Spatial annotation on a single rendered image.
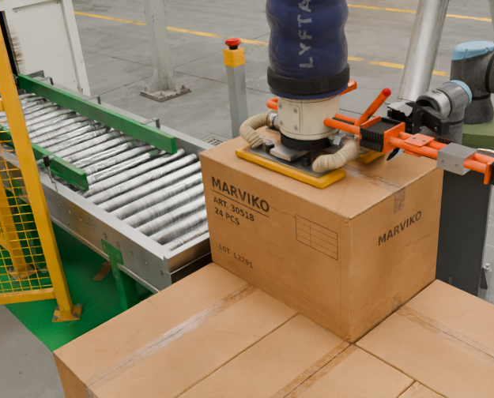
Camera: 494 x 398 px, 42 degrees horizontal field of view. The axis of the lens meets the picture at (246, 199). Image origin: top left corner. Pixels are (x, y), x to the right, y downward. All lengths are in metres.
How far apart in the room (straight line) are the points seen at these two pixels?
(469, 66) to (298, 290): 1.07
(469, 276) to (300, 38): 1.46
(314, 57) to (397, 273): 0.64
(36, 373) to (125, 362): 0.95
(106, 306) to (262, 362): 1.34
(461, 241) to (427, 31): 1.01
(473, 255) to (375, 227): 1.10
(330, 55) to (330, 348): 0.78
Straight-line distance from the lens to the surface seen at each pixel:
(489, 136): 2.40
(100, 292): 3.06
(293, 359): 1.76
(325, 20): 1.66
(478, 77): 2.44
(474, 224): 2.65
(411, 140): 1.62
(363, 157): 1.82
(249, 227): 1.90
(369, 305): 1.79
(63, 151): 3.19
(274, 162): 1.80
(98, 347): 1.90
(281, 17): 1.67
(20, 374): 2.76
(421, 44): 1.99
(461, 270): 2.77
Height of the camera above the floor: 1.74
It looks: 29 degrees down
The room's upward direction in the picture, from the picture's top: 5 degrees counter-clockwise
